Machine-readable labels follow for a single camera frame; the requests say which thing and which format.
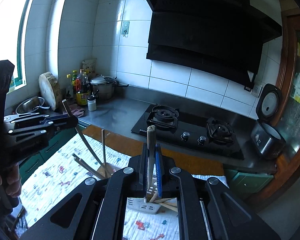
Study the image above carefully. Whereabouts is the person's left hand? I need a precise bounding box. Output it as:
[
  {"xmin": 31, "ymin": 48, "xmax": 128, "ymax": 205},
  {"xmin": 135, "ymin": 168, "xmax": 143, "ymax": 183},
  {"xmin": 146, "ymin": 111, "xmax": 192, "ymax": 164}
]
[{"xmin": 0, "ymin": 164, "xmax": 22, "ymax": 199}]

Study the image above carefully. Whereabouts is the steel pan in sink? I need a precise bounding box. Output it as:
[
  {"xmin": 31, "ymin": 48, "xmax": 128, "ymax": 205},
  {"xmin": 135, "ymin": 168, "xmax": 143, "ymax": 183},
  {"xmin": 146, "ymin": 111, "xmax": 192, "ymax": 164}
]
[{"xmin": 15, "ymin": 96, "xmax": 50, "ymax": 114}]

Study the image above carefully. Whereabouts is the pink dish cloth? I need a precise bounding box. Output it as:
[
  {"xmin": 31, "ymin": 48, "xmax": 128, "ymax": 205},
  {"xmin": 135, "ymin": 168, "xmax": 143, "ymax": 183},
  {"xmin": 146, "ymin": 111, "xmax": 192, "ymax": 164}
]
[{"xmin": 69, "ymin": 104, "xmax": 85, "ymax": 118}]

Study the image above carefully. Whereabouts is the round wooden cutting board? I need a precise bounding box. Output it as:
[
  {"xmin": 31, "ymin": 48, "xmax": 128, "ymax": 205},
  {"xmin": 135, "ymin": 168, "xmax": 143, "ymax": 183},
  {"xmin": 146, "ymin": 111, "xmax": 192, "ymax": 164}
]
[{"xmin": 38, "ymin": 72, "xmax": 62, "ymax": 111}]

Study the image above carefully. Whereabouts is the white plastic utensil holder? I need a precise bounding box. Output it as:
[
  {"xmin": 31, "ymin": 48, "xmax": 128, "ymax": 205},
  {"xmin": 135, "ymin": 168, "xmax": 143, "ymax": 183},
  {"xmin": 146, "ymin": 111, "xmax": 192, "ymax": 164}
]
[{"xmin": 126, "ymin": 175, "xmax": 161, "ymax": 215}]

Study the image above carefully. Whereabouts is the white patterned table cloth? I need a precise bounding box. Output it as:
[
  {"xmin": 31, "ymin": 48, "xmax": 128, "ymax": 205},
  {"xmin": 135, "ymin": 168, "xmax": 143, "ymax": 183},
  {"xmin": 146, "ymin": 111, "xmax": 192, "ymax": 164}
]
[{"xmin": 14, "ymin": 133, "xmax": 228, "ymax": 240}]

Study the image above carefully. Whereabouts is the green cap bottle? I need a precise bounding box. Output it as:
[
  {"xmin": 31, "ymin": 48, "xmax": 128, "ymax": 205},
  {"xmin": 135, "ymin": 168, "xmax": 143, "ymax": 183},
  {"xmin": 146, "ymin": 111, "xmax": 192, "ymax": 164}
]
[{"xmin": 65, "ymin": 70, "xmax": 77, "ymax": 99}]

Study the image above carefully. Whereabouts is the small white jar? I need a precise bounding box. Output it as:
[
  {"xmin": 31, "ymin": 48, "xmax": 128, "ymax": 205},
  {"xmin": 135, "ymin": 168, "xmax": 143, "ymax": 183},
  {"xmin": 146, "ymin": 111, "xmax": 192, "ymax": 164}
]
[{"xmin": 87, "ymin": 95, "xmax": 96, "ymax": 112}]

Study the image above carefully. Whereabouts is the soy sauce bottle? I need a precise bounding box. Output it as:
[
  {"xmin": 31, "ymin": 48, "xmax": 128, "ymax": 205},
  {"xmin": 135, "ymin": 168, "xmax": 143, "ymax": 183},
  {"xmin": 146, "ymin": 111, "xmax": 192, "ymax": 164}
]
[{"xmin": 75, "ymin": 69, "xmax": 91, "ymax": 106}]

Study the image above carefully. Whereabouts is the steel pressure cooker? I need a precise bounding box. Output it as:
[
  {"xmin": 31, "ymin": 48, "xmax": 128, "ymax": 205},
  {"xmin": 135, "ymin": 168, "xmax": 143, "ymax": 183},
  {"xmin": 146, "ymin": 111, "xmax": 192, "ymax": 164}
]
[{"xmin": 90, "ymin": 75, "xmax": 129, "ymax": 101}]

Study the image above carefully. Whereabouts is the black gas stove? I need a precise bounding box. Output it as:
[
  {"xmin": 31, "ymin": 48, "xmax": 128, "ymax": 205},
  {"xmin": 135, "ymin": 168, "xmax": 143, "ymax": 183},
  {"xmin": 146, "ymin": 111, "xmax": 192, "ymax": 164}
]
[{"xmin": 131, "ymin": 105, "xmax": 244, "ymax": 160}]

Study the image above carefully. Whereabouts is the black rice cooker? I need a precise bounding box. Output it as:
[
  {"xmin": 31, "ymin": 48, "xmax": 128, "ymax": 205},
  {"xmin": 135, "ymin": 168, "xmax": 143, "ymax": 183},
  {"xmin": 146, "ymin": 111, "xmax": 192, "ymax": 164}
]
[{"xmin": 250, "ymin": 83, "xmax": 286, "ymax": 159}]

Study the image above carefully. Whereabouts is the wooden glass cabinet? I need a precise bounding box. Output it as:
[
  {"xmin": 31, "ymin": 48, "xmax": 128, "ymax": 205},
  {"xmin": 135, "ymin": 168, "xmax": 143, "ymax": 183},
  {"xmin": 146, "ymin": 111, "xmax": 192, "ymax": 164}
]
[{"xmin": 245, "ymin": 9, "xmax": 300, "ymax": 211}]

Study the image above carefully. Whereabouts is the black range hood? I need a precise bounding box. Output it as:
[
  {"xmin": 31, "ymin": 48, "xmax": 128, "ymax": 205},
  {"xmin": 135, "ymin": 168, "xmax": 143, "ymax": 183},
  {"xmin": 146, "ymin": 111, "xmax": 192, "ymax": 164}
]
[{"xmin": 146, "ymin": 0, "xmax": 282, "ymax": 88}]

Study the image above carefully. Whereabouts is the wall power socket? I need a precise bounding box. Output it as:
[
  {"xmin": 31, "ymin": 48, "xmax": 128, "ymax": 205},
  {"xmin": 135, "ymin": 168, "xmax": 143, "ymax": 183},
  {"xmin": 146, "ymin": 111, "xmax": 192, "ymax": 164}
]
[{"xmin": 251, "ymin": 84, "xmax": 262, "ymax": 98}]

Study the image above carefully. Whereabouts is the green wall hook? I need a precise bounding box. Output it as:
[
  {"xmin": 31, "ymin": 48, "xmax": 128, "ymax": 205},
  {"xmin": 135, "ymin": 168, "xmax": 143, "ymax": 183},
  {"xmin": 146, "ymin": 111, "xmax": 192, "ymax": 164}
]
[{"xmin": 121, "ymin": 21, "xmax": 130, "ymax": 37}]

